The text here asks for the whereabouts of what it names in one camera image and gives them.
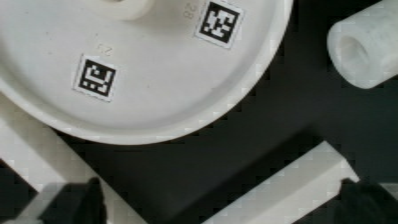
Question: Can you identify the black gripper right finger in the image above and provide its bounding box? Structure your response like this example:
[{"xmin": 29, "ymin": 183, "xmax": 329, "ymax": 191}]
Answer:
[{"xmin": 294, "ymin": 179, "xmax": 398, "ymax": 224}]

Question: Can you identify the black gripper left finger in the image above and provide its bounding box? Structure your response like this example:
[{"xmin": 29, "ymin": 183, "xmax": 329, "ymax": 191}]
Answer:
[{"xmin": 40, "ymin": 178, "xmax": 107, "ymax": 224}]

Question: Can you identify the white round table top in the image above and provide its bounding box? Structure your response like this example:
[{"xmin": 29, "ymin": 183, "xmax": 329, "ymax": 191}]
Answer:
[{"xmin": 0, "ymin": 0, "xmax": 294, "ymax": 145}]

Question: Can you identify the white cylindrical table leg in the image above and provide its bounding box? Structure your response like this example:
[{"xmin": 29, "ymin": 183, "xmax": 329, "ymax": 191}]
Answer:
[{"xmin": 328, "ymin": 0, "xmax": 398, "ymax": 89}]

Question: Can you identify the white right fence bar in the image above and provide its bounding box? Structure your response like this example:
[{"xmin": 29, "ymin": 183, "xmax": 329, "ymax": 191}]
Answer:
[{"xmin": 203, "ymin": 141, "xmax": 360, "ymax": 224}]

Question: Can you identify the white fence bar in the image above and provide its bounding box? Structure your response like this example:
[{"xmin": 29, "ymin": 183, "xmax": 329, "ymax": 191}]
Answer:
[
  {"xmin": 203, "ymin": 141, "xmax": 360, "ymax": 224},
  {"xmin": 0, "ymin": 94, "xmax": 148, "ymax": 224}
]

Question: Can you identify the white front fence bar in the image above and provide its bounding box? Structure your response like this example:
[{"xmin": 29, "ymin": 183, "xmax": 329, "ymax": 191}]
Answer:
[{"xmin": 0, "ymin": 94, "xmax": 148, "ymax": 224}]

